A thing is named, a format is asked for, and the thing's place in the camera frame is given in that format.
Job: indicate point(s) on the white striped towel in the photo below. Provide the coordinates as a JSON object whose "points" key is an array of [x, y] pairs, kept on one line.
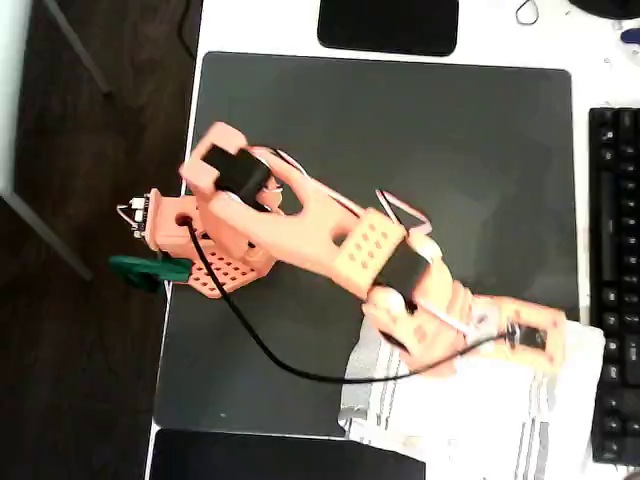
{"points": [[475, 425]]}

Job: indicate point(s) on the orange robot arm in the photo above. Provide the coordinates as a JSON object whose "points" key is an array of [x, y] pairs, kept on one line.
{"points": [[300, 235]]}

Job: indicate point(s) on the black keyboard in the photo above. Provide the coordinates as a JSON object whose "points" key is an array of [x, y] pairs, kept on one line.
{"points": [[617, 250]]}

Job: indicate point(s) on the wide black pad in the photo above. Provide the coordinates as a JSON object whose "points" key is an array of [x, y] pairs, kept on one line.
{"points": [[250, 457]]}

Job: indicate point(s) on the large dark grey desk mat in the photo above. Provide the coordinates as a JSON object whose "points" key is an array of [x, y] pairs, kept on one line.
{"points": [[400, 125]]}

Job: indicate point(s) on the green table clamp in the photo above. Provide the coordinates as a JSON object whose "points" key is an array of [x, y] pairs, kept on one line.
{"points": [[145, 267]]}

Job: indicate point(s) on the small black pad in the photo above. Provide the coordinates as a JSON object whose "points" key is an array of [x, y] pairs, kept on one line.
{"points": [[387, 25]]}

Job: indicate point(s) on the motor controller circuit board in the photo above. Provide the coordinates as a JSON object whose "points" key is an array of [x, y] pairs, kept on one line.
{"points": [[140, 212]]}

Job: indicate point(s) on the black round object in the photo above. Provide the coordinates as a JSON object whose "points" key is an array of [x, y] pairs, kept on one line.
{"points": [[605, 6]]}

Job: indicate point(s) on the white side table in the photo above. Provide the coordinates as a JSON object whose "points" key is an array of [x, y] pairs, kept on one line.
{"points": [[10, 100]]}

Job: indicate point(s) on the orange camera mount with camera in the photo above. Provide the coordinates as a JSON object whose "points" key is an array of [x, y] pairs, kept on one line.
{"points": [[550, 325]]}

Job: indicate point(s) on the orange perforated base plate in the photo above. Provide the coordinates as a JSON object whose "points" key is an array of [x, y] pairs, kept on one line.
{"points": [[225, 275]]}

